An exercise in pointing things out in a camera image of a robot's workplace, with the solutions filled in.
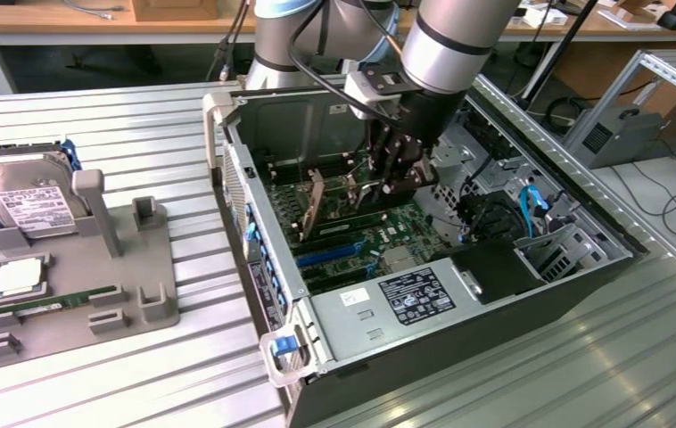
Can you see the flat brown cardboard box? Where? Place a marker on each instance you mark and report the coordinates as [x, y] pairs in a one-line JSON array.
[[630, 13]]

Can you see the green motherboard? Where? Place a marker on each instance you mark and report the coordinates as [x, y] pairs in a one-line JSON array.
[[398, 227]]

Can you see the silver CPU chip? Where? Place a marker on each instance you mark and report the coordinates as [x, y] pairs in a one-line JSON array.
[[20, 276]]

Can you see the tall perforated metal disk bay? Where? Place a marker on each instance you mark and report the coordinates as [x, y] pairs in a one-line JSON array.
[[455, 156]]

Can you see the black plastic shroud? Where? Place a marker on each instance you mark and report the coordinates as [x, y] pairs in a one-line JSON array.
[[494, 272]]

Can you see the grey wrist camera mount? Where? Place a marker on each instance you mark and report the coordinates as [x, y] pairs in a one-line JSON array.
[[368, 89]]

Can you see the hard disk in blue carrier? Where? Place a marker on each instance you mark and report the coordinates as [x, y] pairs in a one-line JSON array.
[[29, 200]]

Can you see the wooden desk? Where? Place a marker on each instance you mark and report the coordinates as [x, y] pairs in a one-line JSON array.
[[48, 24]]

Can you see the grey equipment box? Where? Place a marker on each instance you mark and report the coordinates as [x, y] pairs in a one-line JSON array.
[[630, 138]]

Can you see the grey parts rack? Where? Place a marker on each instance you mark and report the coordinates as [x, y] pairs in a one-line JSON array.
[[136, 267]]

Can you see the small metal disk bay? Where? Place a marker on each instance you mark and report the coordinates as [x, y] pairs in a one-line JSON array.
[[559, 258]]

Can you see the black stand pole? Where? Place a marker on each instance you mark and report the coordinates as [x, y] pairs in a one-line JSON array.
[[559, 49]]

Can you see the green RAM stick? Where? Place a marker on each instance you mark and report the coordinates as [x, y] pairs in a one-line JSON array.
[[70, 299]]

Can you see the small black camera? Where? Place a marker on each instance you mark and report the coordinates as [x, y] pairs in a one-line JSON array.
[[671, 20]]

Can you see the white small box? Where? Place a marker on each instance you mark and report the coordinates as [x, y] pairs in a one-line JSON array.
[[543, 18]]

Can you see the black and silver PC case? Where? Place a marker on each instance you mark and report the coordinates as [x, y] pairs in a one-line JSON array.
[[434, 356]]

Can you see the silver chipset heatsink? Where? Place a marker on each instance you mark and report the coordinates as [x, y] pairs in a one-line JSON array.
[[400, 260]]

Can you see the blue card retainer bar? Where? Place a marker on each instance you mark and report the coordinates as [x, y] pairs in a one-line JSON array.
[[272, 272]]

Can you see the blue expansion slot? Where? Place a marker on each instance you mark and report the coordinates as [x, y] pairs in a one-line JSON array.
[[329, 256]]

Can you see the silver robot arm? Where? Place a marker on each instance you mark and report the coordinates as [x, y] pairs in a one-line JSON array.
[[451, 53]]

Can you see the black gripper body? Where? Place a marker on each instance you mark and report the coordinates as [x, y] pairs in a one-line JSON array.
[[434, 116]]

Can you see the grey power supply unit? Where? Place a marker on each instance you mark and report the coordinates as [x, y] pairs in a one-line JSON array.
[[351, 325]]

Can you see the blue case latch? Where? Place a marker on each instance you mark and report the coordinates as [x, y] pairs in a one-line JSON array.
[[285, 348]]

